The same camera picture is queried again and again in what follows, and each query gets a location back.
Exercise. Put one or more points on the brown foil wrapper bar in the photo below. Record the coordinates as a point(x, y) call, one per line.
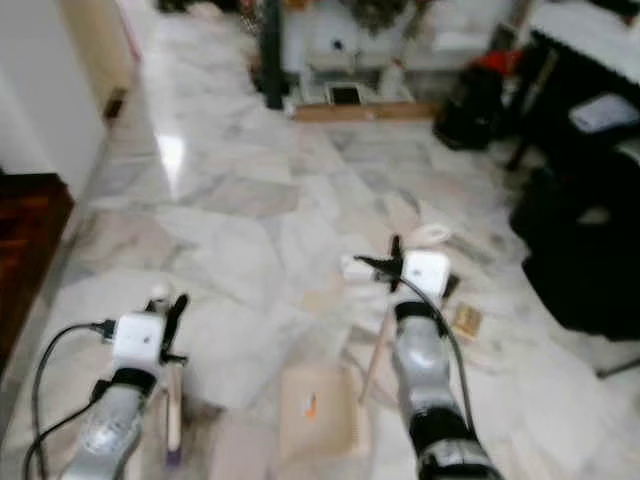
point(452, 286)

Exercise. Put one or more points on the dark sewing machine motor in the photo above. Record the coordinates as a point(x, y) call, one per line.
point(375, 12)

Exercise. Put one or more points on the white framed black pedal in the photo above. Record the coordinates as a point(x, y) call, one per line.
point(345, 95)

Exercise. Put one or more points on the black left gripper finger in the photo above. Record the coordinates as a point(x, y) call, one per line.
point(177, 308)

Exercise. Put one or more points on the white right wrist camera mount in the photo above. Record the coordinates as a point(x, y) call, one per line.
point(426, 275)

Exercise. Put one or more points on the black metal stand leg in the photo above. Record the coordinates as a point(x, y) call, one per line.
point(620, 367)

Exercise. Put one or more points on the small white brown packet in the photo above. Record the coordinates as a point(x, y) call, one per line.
point(466, 320)

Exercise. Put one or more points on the black table with white cloth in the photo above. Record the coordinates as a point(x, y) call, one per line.
point(585, 25)

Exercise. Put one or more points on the black rolled mat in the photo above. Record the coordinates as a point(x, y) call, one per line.
point(271, 55)

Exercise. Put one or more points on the black fabric bag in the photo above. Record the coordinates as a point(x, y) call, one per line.
point(585, 295)

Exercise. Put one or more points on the white plastic jug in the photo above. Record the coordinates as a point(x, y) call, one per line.
point(392, 80)

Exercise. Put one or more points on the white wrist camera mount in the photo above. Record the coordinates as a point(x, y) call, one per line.
point(426, 275)
point(138, 340)

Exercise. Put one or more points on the wooden louvre door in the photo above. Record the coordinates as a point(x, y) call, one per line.
point(100, 35)

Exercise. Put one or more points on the red cloth bag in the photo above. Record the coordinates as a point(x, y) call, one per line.
point(500, 60)

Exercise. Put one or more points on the black canister vacuum cleaner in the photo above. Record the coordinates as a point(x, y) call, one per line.
point(470, 110)

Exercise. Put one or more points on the long brown cardboard box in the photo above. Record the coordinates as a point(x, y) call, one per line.
point(370, 112)

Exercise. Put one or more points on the white sewing machine table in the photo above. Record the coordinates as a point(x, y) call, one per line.
point(320, 38)

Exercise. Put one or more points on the small white carton box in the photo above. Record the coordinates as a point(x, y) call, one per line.
point(358, 268)

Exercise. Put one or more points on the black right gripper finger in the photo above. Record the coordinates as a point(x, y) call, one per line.
point(396, 248)

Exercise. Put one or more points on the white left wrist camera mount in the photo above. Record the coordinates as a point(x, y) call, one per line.
point(138, 340)

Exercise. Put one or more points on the white grey padded bag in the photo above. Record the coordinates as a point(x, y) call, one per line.
point(605, 112)

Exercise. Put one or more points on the black box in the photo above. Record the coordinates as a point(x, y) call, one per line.
point(195, 6)

